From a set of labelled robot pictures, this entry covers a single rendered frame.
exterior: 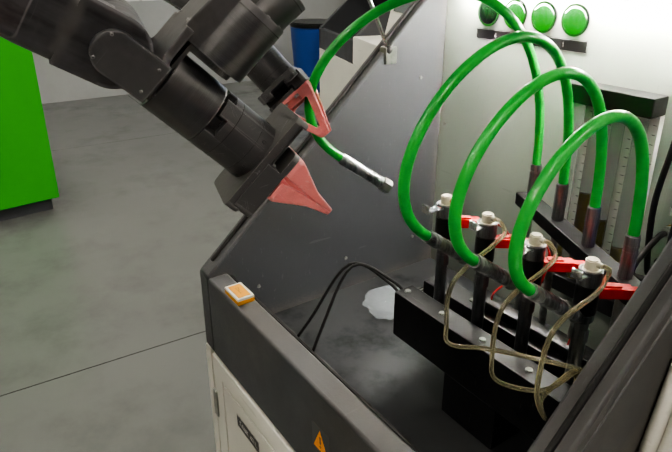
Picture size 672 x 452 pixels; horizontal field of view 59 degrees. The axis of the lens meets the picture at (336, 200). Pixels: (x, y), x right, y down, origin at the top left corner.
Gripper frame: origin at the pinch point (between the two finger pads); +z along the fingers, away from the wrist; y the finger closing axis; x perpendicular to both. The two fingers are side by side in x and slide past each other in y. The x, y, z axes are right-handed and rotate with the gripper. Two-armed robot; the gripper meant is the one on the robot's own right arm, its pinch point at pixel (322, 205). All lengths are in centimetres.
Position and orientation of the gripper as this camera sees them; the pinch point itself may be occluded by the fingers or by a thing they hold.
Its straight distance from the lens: 59.7
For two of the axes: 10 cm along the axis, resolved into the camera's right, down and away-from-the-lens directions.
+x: -3.3, -3.5, 8.8
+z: 6.8, 5.5, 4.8
